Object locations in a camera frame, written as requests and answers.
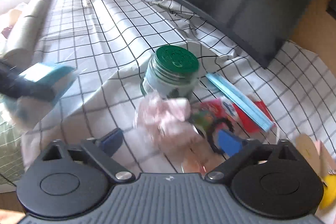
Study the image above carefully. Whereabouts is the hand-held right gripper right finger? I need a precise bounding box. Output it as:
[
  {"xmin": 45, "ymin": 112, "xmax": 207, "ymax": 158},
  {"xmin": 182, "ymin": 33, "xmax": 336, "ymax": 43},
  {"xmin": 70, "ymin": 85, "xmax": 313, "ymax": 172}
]
[{"xmin": 206, "ymin": 131, "xmax": 306, "ymax": 182}]

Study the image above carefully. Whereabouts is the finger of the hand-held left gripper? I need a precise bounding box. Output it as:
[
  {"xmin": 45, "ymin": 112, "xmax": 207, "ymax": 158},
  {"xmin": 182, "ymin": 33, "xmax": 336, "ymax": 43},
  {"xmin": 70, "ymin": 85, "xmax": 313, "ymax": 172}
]
[{"xmin": 0, "ymin": 59, "xmax": 56, "ymax": 103}]

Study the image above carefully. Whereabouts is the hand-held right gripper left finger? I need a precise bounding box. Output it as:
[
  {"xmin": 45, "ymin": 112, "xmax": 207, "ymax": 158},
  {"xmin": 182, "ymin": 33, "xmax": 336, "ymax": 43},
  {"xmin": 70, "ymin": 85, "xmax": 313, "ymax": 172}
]
[{"xmin": 34, "ymin": 128, "xmax": 133, "ymax": 182}]

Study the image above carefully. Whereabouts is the teal and white packet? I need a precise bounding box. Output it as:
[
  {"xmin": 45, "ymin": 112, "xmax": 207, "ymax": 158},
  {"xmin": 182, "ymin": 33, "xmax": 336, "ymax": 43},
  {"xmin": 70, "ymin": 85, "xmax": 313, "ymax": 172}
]
[{"xmin": 4, "ymin": 62, "xmax": 78, "ymax": 131}]

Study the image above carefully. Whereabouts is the red tea packet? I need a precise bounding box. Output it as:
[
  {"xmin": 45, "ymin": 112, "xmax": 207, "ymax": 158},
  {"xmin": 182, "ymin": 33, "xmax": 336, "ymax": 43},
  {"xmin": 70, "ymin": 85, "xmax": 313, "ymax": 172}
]
[{"xmin": 235, "ymin": 100, "xmax": 274, "ymax": 134}]

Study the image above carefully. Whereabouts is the blue face mask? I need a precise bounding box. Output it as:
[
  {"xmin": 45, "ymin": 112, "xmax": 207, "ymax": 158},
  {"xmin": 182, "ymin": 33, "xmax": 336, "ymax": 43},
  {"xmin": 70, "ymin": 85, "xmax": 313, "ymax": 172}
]
[{"xmin": 206, "ymin": 72, "xmax": 274, "ymax": 132}]

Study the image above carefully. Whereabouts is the black hair band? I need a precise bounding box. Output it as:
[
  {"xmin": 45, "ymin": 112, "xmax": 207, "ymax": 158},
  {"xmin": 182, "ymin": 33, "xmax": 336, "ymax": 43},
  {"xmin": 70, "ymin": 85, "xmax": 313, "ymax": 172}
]
[{"xmin": 207, "ymin": 117, "xmax": 235, "ymax": 156}]

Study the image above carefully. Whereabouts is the colourful snack packet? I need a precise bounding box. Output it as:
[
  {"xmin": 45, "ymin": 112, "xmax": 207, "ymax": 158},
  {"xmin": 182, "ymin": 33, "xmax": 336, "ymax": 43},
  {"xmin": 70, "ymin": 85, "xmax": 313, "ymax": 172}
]
[{"xmin": 191, "ymin": 97, "xmax": 238, "ymax": 135}]

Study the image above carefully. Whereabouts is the beige rolled mat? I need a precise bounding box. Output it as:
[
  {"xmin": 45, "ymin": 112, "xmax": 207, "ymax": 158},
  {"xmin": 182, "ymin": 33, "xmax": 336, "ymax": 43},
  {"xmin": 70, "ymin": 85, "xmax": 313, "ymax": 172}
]
[{"xmin": 5, "ymin": 0, "xmax": 60, "ymax": 63}]

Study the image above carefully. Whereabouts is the green mesh cloth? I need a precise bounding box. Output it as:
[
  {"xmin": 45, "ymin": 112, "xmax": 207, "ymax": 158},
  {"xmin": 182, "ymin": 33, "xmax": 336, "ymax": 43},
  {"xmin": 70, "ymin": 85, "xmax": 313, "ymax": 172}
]
[{"xmin": 0, "ymin": 119, "xmax": 28, "ymax": 186}]

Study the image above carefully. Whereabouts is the white checked tablecloth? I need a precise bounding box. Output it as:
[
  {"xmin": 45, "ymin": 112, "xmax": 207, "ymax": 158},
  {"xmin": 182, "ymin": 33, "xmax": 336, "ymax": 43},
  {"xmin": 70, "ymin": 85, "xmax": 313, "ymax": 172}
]
[{"xmin": 21, "ymin": 0, "xmax": 336, "ymax": 177}]

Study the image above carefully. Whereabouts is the glass jar with green lid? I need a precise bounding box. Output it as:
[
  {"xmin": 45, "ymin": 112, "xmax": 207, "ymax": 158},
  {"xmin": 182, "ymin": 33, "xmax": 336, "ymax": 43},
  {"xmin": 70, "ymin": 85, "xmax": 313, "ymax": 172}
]
[{"xmin": 141, "ymin": 45, "xmax": 200, "ymax": 102}]

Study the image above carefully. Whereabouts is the yellow object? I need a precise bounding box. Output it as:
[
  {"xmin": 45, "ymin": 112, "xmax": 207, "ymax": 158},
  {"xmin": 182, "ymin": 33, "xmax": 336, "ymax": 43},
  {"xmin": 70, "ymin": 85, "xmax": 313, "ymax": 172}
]
[{"xmin": 322, "ymin": 174, "xmax": 336, "ymax": 215}]

